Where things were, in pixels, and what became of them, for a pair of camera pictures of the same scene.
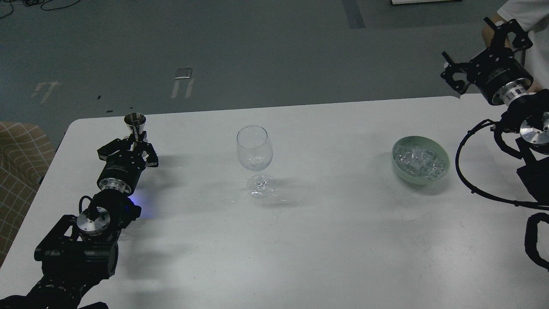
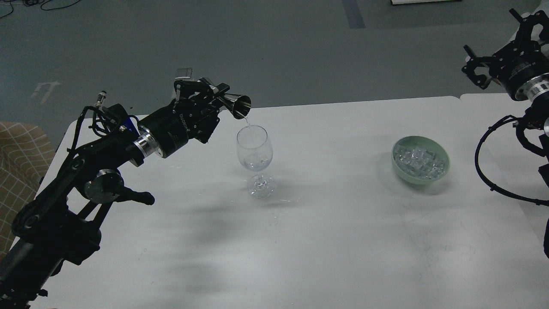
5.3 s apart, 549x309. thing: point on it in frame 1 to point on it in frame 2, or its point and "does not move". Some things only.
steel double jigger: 136,122 to 239,105
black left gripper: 121,171 to 194,117
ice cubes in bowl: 418,161 does not move
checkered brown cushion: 27,152 does not move
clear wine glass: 255,152 does not move
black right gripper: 498,73 to 523,60
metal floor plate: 181,73 does not move
